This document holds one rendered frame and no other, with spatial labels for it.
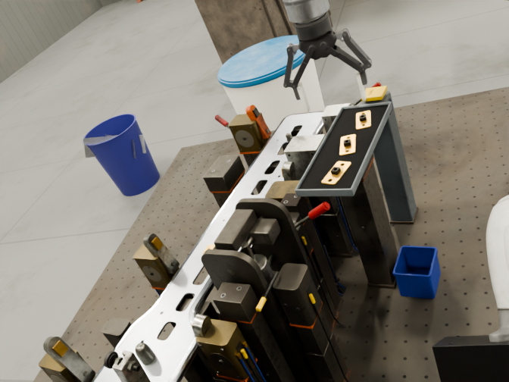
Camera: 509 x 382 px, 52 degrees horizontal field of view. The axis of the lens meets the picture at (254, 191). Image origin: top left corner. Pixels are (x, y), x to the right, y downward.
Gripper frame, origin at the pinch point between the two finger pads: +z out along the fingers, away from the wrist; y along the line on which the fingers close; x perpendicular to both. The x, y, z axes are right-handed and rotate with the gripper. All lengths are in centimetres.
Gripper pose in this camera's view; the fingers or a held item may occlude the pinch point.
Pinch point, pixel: (334, 100)
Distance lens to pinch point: 123.4
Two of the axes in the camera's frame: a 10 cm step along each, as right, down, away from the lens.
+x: -2.0, 6.0, -7.8
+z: 3.3, 7.8, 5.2
